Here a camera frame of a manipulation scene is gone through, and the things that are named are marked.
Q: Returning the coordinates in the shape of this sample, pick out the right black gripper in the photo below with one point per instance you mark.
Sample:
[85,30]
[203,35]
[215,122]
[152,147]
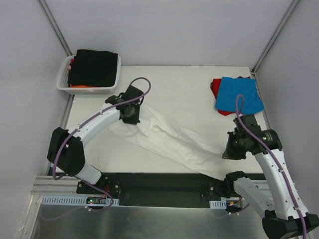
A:
[231,150]

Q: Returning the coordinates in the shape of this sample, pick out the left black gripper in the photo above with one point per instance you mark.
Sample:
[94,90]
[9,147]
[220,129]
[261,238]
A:
[134,117]

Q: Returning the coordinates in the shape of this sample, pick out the white t shirt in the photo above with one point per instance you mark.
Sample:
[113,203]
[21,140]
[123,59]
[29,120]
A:
[162,136]

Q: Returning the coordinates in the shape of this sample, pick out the blue t shirt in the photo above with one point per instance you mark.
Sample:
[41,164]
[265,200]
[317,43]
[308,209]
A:
[256,102]

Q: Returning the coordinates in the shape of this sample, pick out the red t shirt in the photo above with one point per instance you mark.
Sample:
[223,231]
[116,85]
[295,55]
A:
[215,85]

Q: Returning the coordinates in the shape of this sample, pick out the white plastic basket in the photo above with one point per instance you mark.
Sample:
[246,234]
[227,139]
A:
[62,81]

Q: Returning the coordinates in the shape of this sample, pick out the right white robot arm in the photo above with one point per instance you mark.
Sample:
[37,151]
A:
[283,213]

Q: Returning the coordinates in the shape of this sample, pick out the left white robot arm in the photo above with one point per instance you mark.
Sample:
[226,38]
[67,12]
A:
[66,148]

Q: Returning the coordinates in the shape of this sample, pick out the black t shirt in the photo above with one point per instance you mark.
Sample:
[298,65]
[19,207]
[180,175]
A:
[92,68]

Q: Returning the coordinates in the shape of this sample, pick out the pink t shirt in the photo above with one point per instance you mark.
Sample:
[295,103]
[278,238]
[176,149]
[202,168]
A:
[70,64]

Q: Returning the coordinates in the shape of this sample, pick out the right white cable duct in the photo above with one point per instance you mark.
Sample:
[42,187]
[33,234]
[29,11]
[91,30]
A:
[219,205]

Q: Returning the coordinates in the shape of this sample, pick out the white cable duct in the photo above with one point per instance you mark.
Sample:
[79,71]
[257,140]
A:
[219,205]
[79,201]

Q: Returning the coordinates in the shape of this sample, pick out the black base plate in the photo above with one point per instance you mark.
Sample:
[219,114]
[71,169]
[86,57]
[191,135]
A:
[185,200]

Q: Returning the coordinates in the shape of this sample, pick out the left white cable duct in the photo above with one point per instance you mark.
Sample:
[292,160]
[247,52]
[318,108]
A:
[79,201]

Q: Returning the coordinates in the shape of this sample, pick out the aluminium rail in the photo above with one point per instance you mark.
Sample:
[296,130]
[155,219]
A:
[49,184]

